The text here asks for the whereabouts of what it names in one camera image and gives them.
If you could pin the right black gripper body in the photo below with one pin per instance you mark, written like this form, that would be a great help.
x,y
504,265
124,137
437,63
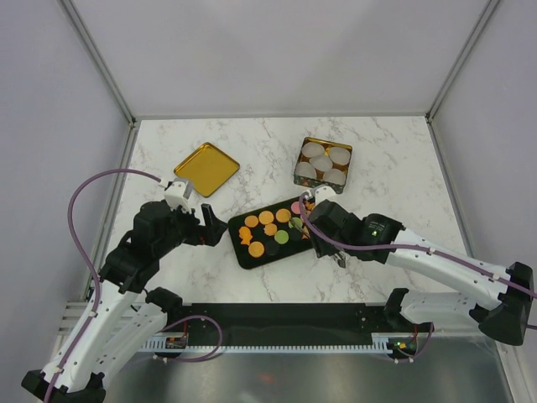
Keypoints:
x,y
323,250

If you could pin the gold square tin lid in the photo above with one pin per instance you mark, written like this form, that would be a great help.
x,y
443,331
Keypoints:
x,y
208,168

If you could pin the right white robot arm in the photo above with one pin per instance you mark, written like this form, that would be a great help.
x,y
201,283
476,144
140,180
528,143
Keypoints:
x,y
494,299

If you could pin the white paper cup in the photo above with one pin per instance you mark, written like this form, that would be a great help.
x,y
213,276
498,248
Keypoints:
x,y
312,149
339,155
321,163
306,170
335,176

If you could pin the pink round cookie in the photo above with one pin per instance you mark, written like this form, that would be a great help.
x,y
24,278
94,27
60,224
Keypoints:
x,y
296,207

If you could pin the aluminium frame post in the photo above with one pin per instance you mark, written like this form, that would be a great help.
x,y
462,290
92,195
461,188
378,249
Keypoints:
x,y
470,43
83,33

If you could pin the white slotted cable duct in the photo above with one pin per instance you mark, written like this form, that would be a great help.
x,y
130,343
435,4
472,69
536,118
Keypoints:
x,y
161,344

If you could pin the square cookie tin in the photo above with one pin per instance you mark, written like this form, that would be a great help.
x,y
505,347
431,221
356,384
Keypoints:
x,y
310,183

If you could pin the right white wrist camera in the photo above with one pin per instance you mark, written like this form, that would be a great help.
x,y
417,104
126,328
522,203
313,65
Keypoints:
x,y
317,195

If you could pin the left aluminium frame post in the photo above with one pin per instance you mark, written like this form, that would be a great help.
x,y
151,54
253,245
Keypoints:
x,y
83,33

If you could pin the orange flower cookie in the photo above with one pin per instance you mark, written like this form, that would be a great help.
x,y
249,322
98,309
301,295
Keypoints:
x,y
309,205

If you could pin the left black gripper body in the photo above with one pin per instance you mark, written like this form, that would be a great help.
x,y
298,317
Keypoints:
x,y
186,230

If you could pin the right aluminium frame post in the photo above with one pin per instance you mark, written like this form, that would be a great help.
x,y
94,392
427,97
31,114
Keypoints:
x,y
470,43

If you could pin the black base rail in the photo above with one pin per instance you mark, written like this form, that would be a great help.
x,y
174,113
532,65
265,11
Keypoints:
x,y
273,325

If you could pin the orange fish cookie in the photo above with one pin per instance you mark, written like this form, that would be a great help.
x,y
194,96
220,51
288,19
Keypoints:
x,y
245,235

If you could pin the green round cookie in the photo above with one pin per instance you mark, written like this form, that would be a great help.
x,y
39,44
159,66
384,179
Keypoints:
x,y
281,237
295,222

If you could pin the black round cookie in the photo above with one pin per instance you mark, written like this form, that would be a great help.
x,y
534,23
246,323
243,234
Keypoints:
x,y
271,248
295,235

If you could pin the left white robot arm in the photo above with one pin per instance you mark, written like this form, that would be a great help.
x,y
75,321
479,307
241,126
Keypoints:
x,y
94,352

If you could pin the orange bitten round cookie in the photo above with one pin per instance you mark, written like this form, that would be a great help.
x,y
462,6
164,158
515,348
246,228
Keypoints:
x,y
270,229

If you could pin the black rectangular tray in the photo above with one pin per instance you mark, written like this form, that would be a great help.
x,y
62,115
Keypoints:
x,y
287,250

